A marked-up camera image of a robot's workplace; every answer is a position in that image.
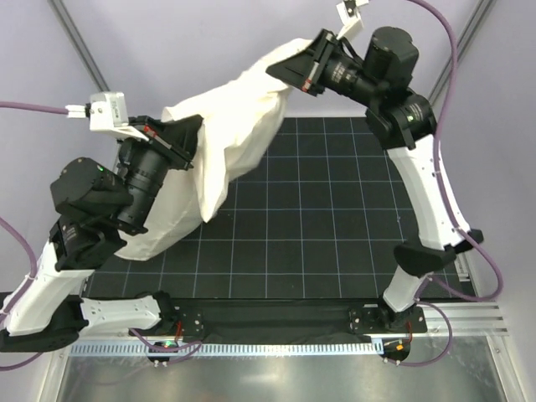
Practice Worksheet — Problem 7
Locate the cream pillowcase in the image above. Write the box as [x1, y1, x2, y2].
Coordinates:
[116, 39, 311, 261]

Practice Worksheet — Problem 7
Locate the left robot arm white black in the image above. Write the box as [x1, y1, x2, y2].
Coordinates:
[1, 115, 204, 353]

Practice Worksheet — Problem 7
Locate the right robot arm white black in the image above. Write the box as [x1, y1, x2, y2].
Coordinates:
[266, 27, 483, 332]

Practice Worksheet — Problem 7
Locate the black grid mat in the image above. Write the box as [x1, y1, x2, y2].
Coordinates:
[79, 116, 478, 302]

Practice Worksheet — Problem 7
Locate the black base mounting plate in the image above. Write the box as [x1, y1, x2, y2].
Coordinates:
[137, 298, 428, 343]

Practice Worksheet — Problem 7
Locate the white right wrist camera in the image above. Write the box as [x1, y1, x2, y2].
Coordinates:
[336, 0, 369, 40]

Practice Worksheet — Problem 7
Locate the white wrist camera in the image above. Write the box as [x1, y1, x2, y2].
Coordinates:
[65, 91, 148, 142]
[336, 0, 369, 40]

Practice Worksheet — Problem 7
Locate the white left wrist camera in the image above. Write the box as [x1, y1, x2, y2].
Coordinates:
[65, 91, 148, 142]

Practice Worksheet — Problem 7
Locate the right aluminium frame post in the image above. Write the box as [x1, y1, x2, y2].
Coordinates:
[429, 0, 497, 106]

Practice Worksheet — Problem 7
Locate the aluminium frame post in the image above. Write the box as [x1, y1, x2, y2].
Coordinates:
[429, 0, 497, 106]
[47, 0, 110, 91]

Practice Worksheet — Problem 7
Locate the slotted grey cable duct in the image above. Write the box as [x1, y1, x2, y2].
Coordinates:
[70, 339, 384, 358]

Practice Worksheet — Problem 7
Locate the left aluminium frame post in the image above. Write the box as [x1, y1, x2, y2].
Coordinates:
[47, 0, 110, 91]

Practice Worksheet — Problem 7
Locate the aluminium front rail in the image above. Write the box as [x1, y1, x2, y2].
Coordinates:
[422, 302, 508, 337]

